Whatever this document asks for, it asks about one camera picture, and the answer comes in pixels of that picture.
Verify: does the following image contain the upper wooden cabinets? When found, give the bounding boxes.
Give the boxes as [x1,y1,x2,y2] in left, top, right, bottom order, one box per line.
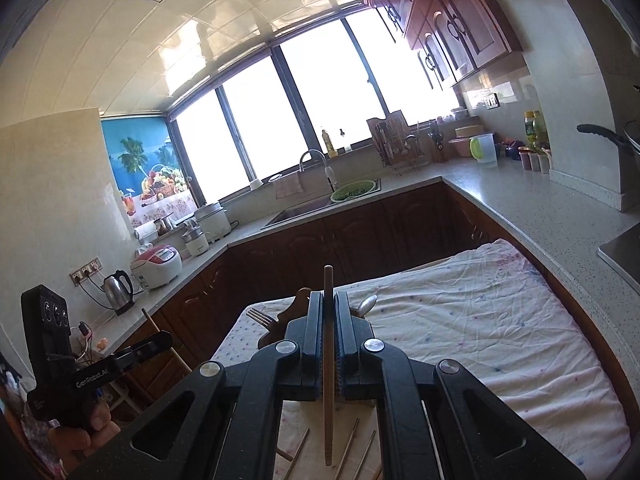
[356,0,526,88]

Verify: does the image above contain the wooden cabinets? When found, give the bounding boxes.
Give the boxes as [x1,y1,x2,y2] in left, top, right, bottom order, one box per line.
[356,0,526,88]
[107,180,501,411]

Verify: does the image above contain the paper towel roll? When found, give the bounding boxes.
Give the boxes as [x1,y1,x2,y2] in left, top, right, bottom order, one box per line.
[132,222,161,244]

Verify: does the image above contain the white red rice cooker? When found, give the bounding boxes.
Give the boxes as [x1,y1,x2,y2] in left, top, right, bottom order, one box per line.
[130,244,183,291]

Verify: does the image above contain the black wok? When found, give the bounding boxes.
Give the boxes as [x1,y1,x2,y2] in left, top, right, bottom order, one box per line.
[576,120,640,154]

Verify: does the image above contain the pink stacked bowls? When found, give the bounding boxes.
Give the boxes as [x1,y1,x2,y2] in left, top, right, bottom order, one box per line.
[452,126,483,159]

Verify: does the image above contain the metal fork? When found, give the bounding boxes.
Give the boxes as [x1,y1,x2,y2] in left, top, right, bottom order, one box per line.
[247,308,279,329]

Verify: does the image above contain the wooden utensil holder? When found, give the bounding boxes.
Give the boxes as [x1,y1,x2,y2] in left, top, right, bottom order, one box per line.
[257,287,313,352]

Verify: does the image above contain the fruit and palm poster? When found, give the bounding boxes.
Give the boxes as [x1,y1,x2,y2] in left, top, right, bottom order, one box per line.
[101,116,193,228]

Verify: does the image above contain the wooden cutting board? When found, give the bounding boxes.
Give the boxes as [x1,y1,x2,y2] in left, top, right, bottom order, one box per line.
[366,110,408,146]

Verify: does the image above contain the green colander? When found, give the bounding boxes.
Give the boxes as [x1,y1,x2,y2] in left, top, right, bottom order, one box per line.
[330,180,378,204]

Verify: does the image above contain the yellow oil bottle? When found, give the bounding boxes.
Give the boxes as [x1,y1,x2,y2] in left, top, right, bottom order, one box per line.
[523,110,544,149]

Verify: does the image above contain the floral white tablecloth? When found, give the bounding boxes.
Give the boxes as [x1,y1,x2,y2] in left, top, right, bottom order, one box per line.
[210,237,632,480]

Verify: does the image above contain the wooden chopstick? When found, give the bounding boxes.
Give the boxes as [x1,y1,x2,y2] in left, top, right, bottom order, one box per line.
[141,308,194,375]
[282,428,311,480]
[322,265,336,467]

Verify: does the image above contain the metal kitchen faucet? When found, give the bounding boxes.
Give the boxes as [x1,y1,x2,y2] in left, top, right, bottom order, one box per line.
[299,150,337,194]

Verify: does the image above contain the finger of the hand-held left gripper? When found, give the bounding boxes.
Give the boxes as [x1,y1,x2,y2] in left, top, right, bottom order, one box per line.
[112,332,174,373]

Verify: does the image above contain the wire dish rack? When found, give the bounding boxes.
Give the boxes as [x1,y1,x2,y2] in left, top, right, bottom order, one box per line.
[372,132,431,177]

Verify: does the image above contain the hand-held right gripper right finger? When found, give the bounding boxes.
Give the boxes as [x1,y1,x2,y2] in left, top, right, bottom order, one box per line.
[334,291,588,480]

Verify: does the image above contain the wall socket strip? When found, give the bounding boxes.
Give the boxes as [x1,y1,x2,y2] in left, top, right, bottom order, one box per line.
[69,257,103,286]

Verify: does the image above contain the metal spoon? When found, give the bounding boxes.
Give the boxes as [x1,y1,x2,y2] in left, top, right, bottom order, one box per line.
[352,294,379,319]

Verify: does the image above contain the person's left hand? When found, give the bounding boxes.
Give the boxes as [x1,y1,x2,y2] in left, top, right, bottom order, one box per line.
[49,399,122,467]

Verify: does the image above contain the steel kitchen sink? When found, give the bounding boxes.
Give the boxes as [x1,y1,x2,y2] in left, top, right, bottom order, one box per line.
[260,177,383,231]

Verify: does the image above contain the small white steamer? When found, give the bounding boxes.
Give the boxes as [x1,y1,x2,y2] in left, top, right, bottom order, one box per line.
[181,220,210,261]

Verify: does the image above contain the lower wooden cabinets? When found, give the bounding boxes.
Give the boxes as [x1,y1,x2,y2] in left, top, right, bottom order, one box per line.
[107,180,501,411]

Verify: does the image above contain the hanging dish cloth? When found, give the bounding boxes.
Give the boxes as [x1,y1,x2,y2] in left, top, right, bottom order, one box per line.
[274,172,304,200]

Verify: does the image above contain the white pitcher green lid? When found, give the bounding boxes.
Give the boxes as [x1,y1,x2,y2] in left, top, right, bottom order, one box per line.
[469,132,498,167]

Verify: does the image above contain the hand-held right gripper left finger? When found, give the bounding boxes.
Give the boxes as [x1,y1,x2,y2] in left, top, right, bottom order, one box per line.
[65,290,326,480]

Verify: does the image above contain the row of spice jars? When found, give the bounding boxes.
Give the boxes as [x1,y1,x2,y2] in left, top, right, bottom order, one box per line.
[517,146,551,175]

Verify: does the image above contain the knife block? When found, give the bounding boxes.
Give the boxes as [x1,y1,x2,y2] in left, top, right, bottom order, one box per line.
[427,120,449,163]

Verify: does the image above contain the steel electric kettle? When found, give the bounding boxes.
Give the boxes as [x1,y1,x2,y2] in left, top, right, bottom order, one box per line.
[102,270,136,317]

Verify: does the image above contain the gas stove hob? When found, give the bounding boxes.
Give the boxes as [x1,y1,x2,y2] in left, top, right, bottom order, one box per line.
[597,225,640,281]

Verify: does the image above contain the metal chopstick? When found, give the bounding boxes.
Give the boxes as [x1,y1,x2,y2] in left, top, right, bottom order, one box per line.
[334,417,360,480]
[352,429,377,480]

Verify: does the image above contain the kitchen window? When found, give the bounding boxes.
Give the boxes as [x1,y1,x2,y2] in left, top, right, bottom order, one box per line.
[165,7,461,206]

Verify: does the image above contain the large white cooker pot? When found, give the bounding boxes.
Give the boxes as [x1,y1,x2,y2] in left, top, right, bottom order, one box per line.
[192,201,233,243]

